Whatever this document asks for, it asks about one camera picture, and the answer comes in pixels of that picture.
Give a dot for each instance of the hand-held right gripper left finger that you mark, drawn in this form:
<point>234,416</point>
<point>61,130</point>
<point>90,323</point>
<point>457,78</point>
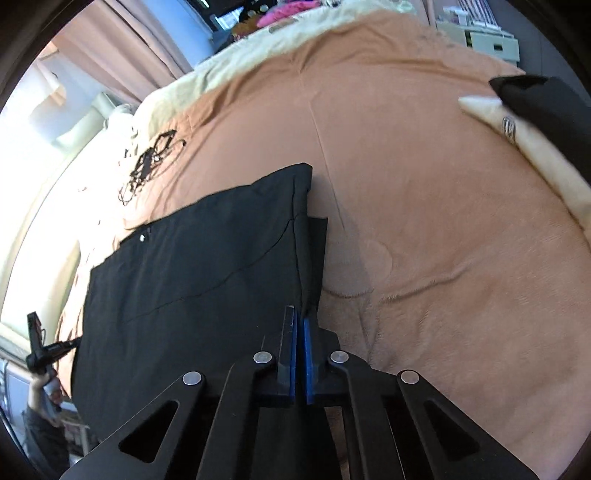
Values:
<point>290,360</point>

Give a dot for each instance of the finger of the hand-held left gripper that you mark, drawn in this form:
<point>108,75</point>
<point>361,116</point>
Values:
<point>64,347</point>

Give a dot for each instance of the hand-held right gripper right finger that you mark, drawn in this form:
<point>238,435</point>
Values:
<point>308,364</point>

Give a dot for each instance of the black jacket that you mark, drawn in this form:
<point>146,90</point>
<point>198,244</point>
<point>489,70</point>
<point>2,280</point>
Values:
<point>184,300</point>

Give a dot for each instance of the person's left forearm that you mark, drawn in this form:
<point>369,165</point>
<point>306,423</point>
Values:
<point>44,438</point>

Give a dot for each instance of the person's left hand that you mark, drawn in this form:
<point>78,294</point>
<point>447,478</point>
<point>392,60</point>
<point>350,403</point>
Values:
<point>46,385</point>

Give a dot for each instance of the cream padded headboard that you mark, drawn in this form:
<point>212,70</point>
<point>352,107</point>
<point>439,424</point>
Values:
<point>41,240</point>

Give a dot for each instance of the orange-brown blanket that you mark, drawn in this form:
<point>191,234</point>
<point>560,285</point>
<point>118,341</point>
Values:
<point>415,230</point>

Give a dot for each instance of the white pillow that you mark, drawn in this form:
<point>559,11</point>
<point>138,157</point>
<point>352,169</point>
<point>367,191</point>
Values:
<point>117,115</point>

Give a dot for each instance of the cream duvet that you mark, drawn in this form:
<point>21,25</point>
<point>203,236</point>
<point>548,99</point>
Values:
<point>221,69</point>

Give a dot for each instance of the cream fleece blanket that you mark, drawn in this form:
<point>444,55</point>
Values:
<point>545,157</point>

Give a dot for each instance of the wide pink curtain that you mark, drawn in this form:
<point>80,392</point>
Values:
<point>138,37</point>

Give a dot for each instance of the brown plush toy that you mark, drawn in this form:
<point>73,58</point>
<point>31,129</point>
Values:
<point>249,21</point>

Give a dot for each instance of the pink plush toy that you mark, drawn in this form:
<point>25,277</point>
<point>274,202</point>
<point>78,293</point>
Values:
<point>286,11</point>

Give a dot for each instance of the black cloth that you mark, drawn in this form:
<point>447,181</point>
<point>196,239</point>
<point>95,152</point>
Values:
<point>549,110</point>

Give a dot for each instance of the small white cabinet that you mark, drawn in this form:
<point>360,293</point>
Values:
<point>489,39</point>

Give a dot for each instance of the striped gift bag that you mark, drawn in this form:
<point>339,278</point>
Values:
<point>473,7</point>

